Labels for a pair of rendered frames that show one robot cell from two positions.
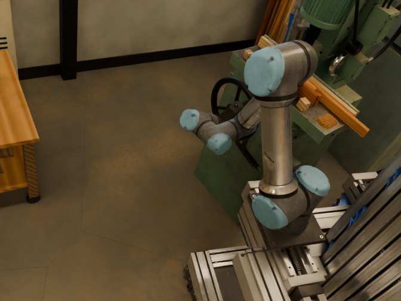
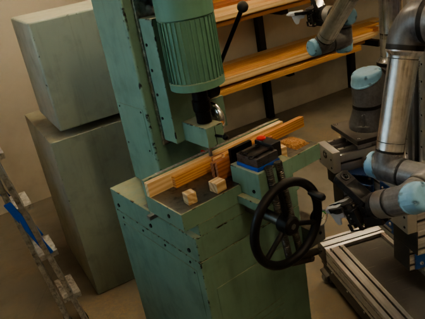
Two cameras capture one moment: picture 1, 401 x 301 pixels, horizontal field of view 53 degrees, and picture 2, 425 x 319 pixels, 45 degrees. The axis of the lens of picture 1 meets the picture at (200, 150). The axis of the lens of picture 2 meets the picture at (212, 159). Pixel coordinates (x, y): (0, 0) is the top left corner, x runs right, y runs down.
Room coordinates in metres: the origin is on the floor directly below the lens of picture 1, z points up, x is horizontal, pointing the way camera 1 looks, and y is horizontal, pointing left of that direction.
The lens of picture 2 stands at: (1.14, 1.22, 1.63)
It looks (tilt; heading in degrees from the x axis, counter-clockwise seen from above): 24 degrees down; 289
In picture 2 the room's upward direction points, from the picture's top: 10 degrees counter-clockwise
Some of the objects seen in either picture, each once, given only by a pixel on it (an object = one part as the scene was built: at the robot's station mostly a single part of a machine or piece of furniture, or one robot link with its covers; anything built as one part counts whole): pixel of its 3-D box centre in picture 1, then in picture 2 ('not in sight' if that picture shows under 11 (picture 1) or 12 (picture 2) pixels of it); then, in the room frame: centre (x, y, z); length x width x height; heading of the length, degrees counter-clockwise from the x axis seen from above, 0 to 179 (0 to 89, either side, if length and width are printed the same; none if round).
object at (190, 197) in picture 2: (248, 54); (190, 197); (1.68, -0.06, 0.92); 0.03 x 0.03 x 0.04; 48
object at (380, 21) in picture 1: (378, 24); not in sight; (1.75, -0.53, 1.23); 0.09 x 0.08 x 0.15; 143
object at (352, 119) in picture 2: not in sight; (367, 114); (1.16, -0.80, 0.87); 0.15 x 0.15 x 0.10
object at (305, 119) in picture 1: (281, 92); (246, 179); (1.55, -0.26, 0.87); 0.61 x 0.30 x 0.06; 53
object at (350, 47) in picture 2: not in sight; (340, 40); (1.26, -1.07, 1.12); 0.11 x 0.08 x 0.11; 44
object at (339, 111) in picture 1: (314, 90); (243, 149); (1.58, -0.39, 0.92); 0.60 x 0.02 x 0.04; 53
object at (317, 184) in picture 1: (305, 189); not in sight; (0.91, -0.36, 0.98); 0.13 x 0.12 x 0.14; 142
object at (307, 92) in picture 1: (293, 83); (245, 157); (1.55, -0.29, 0.93); 0.25 x 0.01 x 0.07; 53
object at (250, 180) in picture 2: not in sight; (262, 173); (1.49, -0.21, 0.91); 0.15 x 0.14 x 0.09; 53
